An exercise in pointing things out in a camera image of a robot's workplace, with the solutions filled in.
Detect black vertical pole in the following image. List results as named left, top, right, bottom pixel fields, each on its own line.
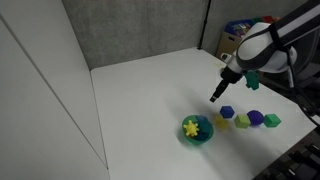
left=197, top=0, right=212, bottom=50

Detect yellow spiky toy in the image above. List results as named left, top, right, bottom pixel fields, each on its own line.
left=183, top=120, right=200, bottom=137

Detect purple round gear toy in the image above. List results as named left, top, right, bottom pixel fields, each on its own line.
left=247, top=110, right=264, bottom=126

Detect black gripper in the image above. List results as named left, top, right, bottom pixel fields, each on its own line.
left=210, top=67, right=243, bottom=102

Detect teal animal toy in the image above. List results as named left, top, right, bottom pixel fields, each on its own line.
left=245, top=71, right=259, bottom=90

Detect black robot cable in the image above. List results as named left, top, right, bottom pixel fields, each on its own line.
left=286, top=46, right=320, bottom=128

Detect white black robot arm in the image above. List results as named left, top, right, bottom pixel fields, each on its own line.
left=210, top=0, right=320, bottom=102

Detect cardboard box of toys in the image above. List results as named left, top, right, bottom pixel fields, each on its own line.
left=215, top=16, right=279, bottom=60

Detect dark green cube toy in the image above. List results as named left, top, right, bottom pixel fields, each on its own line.
left=264, top=114, right=281, bottom=128

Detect lime green cube toy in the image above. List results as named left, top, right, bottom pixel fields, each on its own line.
left=234, top=114, right=251, bottom=129

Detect dark blue block in bowl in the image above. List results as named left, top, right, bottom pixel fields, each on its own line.
left=196, top=115, right=212, bottom=133

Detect green bowl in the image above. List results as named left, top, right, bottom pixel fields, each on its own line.
left=181, top=115, right=214, bottom=145

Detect blue cube toy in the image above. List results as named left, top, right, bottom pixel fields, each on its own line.
left=220, top=106, right=235, bottom=118

